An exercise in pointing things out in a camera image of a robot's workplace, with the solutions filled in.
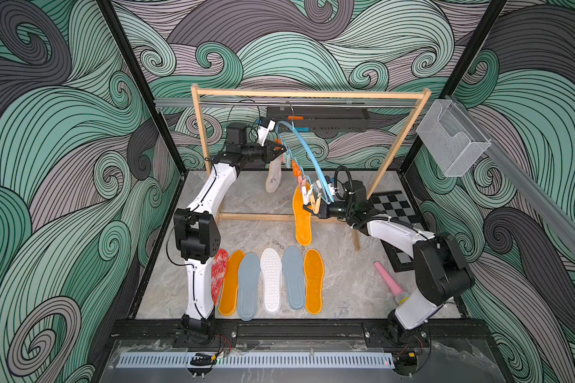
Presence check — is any wooden clothes rack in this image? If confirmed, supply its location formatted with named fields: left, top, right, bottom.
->
left=190, top=83, right=433, bottom=252

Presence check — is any white clothes peg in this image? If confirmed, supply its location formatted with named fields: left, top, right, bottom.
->
left=303, top=188, right=316, bottom=204

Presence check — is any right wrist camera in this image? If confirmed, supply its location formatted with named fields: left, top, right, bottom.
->
left=321, top=176, right=343, bottom=202

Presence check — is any pink microphone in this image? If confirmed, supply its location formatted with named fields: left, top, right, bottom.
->
left=374, top=262, right=409, bottom=306

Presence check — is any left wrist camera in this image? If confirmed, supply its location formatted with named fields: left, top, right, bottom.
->
left=257, top=118, right=276, bottom=146

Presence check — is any beige insole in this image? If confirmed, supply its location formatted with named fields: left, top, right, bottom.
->
left=265, top=157, right=282, bottom=193

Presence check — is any blue clip hanger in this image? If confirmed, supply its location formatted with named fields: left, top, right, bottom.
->
left=276, top=121, right=334, bottom=204

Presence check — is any orange insole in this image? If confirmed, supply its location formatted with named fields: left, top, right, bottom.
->
left=217, top=250, right=245, bottom=317
left=303, top=249, right=325, bottom=315
left=292, top=186, right=312, bottom=247

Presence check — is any clear acrylic wall box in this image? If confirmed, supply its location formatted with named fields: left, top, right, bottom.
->
left=416, top=98, right=490, bottom=178

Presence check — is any white slotted cable duct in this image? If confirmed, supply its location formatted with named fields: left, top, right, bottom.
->
left=117, top=351, right=395, bottom=370

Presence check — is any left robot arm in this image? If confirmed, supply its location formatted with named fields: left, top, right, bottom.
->
left=173, top=118, right=286, bottom=342

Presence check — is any black wall tool holder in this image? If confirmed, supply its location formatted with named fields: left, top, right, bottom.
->
left=266, top=106, right=370, bottom=137

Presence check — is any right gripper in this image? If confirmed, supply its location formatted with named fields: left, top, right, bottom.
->
left=307, top=198, right=356, bottom=220

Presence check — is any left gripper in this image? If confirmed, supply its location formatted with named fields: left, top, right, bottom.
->
left=240, top=141, right=285, bottom=167

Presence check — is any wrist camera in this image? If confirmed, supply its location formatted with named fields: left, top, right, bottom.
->
left=321, top=176, right=343, bottom=202
left=257, top=118, right=276, bottom=146

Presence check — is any red patterned insole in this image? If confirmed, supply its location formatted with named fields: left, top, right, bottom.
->
left=211, top=249, right=229, bottom=304

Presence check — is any white insole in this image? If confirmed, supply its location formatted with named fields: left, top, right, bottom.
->
left=260, top=247, right=282, bottom=314

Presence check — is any black white chessboard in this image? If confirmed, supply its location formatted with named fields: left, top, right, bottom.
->
left=370, top=190, right=427, bottom=272

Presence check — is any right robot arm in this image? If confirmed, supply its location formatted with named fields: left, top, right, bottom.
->
left=297, top=166, right=475, bottom=346

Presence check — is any grey blue insole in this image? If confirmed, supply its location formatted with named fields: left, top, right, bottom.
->
left=237, top=252, right=260, bottom=321
left=282, top=246, right=306, bottom=311

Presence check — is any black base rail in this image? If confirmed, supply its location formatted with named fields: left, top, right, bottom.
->
left=110, top=319, right=491, bottom=349

